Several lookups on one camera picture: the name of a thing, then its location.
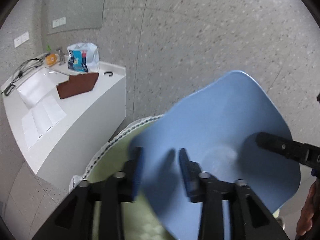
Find blue square plate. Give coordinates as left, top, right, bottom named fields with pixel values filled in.
left=130, top=70, right=300, bottom=239

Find person right hand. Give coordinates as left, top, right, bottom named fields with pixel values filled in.
left=296, top=178, right=319, bottom=237

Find green checkered tablecloth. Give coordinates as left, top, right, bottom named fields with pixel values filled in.
left=69, top=115, right=174, bottom=239

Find white sink counter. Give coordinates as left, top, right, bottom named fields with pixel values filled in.
left=3, top=62, right=126, bottom=189

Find white paper sheets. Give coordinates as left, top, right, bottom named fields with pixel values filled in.
left=22, top=95, right=66, bottom=149

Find brown cloth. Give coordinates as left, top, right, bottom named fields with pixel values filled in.
left=56, top=73, right=99, bottom=99

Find chrome faucet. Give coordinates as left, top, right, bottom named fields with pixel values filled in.
left=56, top=47, right=66, bottom=65

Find orange soap bottle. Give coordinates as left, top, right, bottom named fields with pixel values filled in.
left=45, top=45, right=57, bottom=67

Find blue white plastic bag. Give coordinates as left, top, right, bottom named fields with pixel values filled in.
left=67, top=43, right=100, bottom=73

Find black cable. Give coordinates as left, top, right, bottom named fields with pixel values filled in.
left=1, top=57, right=45, bottom=96

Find double wall socket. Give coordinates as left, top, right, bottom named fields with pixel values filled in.
left=13, top=31, right=30, bottom=48

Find mirror side wall socket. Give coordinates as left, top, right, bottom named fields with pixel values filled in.
left=52, top=17, right=66, bottom=28

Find wall mirror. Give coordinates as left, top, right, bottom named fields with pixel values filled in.
left=42, top=0, right=105, bottom=35

